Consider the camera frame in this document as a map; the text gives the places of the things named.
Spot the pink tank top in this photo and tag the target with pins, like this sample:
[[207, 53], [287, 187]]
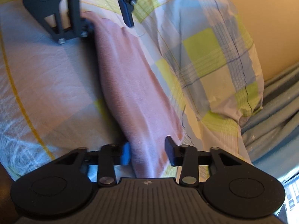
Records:
[[130, 86]]

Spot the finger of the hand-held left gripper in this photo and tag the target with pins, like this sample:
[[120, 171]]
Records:
[[127, 14], [74, 16]]

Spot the grey-blue curtain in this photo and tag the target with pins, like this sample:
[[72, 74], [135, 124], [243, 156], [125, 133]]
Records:
[[275, 112]]

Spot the plaid pillow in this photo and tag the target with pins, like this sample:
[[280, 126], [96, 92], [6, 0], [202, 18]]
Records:
[[210, 63]]

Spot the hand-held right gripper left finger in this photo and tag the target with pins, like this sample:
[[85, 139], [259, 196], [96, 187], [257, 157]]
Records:
[[126, 154]]

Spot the window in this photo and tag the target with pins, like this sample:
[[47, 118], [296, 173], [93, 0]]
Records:
[[292, 198]]

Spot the checked bed sheet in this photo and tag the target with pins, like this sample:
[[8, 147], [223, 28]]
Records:
[[46, 74]]

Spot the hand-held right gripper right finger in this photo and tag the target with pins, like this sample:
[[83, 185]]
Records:
[[171, 152]]

